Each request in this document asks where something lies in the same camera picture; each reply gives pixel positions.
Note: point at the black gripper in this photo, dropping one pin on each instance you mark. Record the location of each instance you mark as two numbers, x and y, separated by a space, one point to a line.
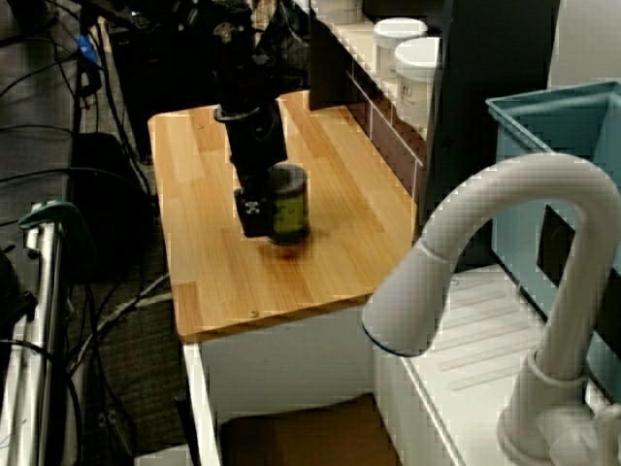
257 145

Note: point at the green labelled tin can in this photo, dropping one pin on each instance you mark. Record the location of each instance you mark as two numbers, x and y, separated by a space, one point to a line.
291 209

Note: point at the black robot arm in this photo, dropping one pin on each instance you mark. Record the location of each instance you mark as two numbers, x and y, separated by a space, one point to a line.
238 63

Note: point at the white toy kitchen cabinet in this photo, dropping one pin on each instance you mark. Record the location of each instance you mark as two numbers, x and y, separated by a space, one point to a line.
291 359

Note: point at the dark tile backsplash panel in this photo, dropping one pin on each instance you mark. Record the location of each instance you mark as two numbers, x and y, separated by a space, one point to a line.
393 141

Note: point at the narrow black upright panel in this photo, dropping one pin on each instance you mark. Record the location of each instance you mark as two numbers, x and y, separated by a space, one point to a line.
330 58

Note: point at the green clamp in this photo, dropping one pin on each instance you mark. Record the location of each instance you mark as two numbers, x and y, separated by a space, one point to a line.
73 218

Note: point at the large white lidded jar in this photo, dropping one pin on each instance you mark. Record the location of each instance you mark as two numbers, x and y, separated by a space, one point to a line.
417 77

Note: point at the small white lidded jar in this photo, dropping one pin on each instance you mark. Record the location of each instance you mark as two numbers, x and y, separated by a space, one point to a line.
388 39

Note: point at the blue tape strip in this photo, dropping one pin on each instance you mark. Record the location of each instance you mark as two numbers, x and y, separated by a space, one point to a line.
89 51

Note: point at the silver metal pole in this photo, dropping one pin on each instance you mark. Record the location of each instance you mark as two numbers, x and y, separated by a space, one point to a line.
46 315

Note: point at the wide black upright panel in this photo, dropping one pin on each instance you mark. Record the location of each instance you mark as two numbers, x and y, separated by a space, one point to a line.
485 97

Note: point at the white ridged sink counter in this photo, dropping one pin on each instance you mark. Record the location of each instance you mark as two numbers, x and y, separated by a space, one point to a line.
485 340

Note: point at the white toy faucet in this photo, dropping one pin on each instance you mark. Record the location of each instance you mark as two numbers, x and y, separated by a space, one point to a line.
529 179

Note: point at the blue plastic bin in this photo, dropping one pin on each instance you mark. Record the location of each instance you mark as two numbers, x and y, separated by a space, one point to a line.
529 160

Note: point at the cream wall shelf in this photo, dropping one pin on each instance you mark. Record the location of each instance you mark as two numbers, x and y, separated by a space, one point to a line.
369 58

